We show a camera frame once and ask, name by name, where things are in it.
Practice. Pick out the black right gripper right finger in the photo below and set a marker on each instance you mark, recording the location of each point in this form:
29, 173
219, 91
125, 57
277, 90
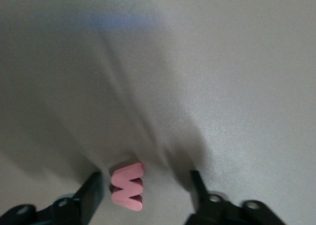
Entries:
198, 193

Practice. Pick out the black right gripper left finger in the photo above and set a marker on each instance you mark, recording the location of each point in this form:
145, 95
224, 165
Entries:
90, 198

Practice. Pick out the red foam letter w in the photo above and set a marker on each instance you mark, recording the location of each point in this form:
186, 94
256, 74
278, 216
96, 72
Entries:
123, 183

